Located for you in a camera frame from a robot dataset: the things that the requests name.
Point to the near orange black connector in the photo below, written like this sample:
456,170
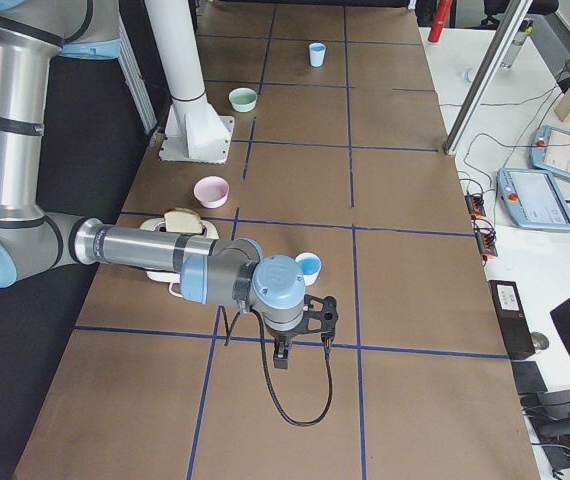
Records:
485,236

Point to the red bottle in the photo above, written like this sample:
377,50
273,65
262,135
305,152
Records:
439,21

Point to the pink bowl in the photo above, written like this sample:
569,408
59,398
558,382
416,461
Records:
211,191

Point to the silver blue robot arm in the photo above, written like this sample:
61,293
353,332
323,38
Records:
211,271

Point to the light blue cup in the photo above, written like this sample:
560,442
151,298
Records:
310,265
317,52

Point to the bread slice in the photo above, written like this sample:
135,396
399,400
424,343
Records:
184,221

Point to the black box with label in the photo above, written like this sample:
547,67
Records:
511,319

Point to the white camera pole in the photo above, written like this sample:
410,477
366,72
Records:
173,30

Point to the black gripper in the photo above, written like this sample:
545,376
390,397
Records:
281,336

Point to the near teach pendant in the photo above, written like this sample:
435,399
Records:
533,199

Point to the far orange black connector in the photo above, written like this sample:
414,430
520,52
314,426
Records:
475,205

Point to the aluminium frame post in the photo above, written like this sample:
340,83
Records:
502,39

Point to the green bowl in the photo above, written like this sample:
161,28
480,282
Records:
243,99

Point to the teach pendant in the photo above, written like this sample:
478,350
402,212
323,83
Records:
550,151
533,199

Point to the orange black connector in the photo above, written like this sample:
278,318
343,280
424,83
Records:
475,205
485,236

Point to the far teach pendant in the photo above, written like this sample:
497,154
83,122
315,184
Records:
550,151

